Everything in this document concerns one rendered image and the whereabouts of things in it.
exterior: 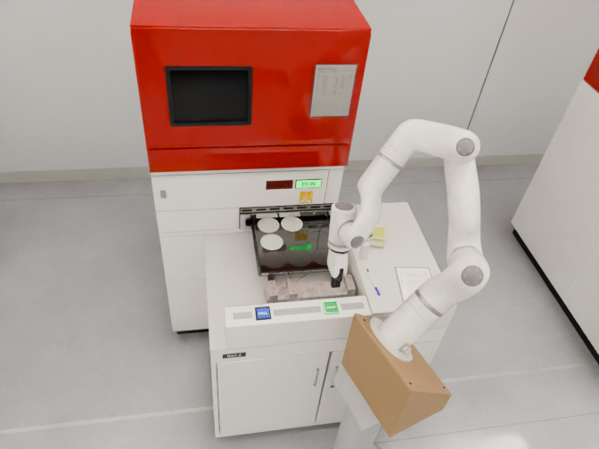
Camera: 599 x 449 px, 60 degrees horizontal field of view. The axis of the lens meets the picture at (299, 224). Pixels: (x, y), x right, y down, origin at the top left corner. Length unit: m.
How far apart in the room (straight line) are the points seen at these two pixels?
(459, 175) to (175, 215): 1.24
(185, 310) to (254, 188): 0.89
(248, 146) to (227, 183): 0.24
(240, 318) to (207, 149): 0.66
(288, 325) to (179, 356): 1.16
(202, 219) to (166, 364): 0.96
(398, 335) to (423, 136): 0.65
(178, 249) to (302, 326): 0.80
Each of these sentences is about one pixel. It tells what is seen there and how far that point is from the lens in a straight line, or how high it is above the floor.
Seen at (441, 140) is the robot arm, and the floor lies 1.69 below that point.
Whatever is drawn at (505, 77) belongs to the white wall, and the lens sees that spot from 4.30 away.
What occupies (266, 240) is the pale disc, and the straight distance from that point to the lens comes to 2.30.
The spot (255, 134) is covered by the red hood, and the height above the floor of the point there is 1.40.
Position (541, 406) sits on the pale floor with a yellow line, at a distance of 3.27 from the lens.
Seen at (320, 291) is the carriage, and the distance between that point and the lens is 2.16.
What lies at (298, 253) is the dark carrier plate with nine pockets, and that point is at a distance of 2.26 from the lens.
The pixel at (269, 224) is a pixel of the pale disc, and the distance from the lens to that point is 2.38.
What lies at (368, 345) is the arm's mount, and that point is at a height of 1.08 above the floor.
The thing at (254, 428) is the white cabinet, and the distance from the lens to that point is 2.65.
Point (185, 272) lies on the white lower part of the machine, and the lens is 2.63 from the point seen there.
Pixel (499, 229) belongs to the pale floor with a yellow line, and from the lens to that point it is 4.13.
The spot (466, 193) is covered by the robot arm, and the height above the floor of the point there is 1.55.
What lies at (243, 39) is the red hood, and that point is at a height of 1.77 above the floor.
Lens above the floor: 2.54
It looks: 43 degrees down
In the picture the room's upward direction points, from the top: 7 degrees clockwise
